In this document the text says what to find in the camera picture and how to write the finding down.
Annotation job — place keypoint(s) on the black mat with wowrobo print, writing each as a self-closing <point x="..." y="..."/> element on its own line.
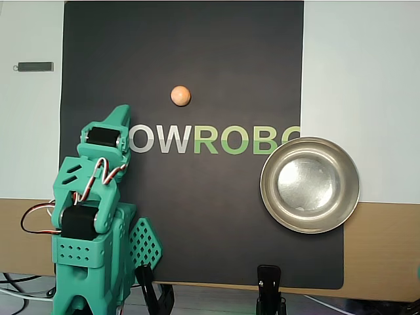
<point x="213" y="213"/>

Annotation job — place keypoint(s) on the teal gripper body black servo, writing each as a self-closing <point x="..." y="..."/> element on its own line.
<point x="102" y="151"/>

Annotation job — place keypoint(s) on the teal fixed gripper finger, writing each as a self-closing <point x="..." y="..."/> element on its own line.
<point x="128" y="141"/>

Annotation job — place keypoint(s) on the teal moving gripper finger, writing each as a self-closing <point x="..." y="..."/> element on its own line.
<point x="119" y="115"/>

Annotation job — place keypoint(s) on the white paper sheet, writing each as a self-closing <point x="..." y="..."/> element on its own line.
<point x="361" y="98"/>

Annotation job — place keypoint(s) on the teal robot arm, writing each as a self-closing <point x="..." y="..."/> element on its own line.
<point x="78" y="252"/>

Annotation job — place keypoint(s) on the black usb stick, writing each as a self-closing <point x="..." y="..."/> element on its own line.
<point x="34" y="66"/>

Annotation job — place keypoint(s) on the orange wooden ball black base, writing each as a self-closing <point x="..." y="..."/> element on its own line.
<point x="180" y="96"/>

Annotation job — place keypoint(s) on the metal bowl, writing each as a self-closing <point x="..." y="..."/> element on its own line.
<point x="308" y="187"/>

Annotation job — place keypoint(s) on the black table clamp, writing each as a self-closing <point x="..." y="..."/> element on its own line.
<point x="146" y="285"/>

